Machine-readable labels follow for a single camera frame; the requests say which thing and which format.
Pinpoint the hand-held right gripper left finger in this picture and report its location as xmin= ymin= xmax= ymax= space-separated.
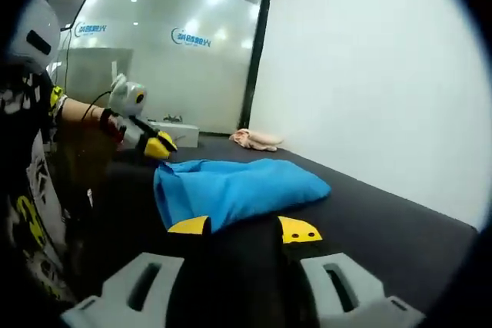
xmin=61 ymin=215 xmax=212 ymax=328

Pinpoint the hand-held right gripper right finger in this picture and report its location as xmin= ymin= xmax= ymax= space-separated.
xmin=276 ymin=215 xmax=426 ymax=328

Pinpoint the blue cloth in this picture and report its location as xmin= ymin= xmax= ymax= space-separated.
xmin=153 ymin=157 xmax=332 ymax=235

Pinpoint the pink folded cloth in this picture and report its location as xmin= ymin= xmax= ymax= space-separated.
xmin=229 ymin=127 xmax=285 ymax=153

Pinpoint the person's left hand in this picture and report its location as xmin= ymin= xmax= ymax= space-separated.
xmin=101 ymin=108 xmax=128 ymax=143

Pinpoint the white cardboard box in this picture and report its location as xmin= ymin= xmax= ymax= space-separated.
xmin=148 ymin=120 xmax=201 ymax=149

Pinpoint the white worn device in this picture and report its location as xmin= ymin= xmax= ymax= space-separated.
xmin=6 ymin=0 xmax=62 ymax=72

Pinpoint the person in patterned shirt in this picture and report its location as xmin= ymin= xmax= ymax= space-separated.
xmin=0 ymin=62 xmax=94 ymax=306

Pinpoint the black wrist strap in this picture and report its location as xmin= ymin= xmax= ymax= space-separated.
xmin=99 ymin=107 xmax=118 ymax=134

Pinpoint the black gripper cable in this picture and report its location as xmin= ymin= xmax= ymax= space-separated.
xmin=81 ymin=88 xmax=115 ymax=118

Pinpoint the black device cable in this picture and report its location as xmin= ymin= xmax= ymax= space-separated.
xmin=58 ymin=0 xmax=92 ymax=94

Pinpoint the black door frame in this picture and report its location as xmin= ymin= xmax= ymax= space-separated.
xmin=237 ymin=0 xmax=277 ymax=135

